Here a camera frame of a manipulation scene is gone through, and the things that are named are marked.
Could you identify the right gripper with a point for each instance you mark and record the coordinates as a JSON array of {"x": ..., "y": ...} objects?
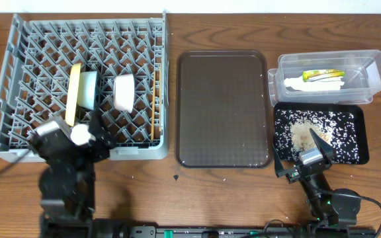
[{"x": 326, "y": 149}]

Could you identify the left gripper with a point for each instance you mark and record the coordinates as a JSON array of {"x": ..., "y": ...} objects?
[{"x": 66, "y": 145}]

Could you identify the white cup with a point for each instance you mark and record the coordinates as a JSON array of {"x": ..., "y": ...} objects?
[{"x": 80, "y": 135}]

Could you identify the light blue bowl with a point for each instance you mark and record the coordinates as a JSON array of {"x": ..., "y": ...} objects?
[{"x": 87, "y": 89}]

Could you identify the yellow round plate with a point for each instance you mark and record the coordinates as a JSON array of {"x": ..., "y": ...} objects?
[{"x": 72, "y": 94}]

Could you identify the pale pink bowl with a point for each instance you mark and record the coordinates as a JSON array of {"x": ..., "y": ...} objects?
[{"x": 124, "y": 92}]

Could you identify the wooden chopstick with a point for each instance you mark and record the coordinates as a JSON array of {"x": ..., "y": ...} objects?
[
  {"x": 160, "y": 96},
  {"x": 153, "y": 112}
]

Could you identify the white napkin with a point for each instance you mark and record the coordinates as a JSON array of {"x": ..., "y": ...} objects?
[{"x": 330, "y": 84}]

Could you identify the green snack wrapper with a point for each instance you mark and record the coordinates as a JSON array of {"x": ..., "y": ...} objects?
[{"x": 319, "y": 74}]

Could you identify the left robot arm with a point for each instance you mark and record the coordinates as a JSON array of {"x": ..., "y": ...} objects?
[{"x": 68, "y": 184}]

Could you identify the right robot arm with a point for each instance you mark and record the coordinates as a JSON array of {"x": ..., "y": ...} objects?
[{"x": 333, "y": 208}]

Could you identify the black waste tray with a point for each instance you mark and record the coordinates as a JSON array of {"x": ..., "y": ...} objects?
[{"x": 353, "y": 109}]

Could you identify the pile of rice grains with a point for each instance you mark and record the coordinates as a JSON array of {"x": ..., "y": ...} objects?
[{"x": 293, "y": 127}]

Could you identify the grey plastic dish rack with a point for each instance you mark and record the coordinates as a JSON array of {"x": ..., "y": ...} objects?
[{"x": 34, "y": 80}]

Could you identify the dark brown serving tray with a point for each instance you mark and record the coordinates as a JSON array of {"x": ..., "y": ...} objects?
[{"x": 223, "y": 111}]

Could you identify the clear plastic bin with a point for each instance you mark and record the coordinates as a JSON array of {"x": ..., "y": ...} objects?
[{"x": 362, "y": 76}]

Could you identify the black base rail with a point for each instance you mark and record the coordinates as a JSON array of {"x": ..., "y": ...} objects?
[{"x": 113, "y": 228}]

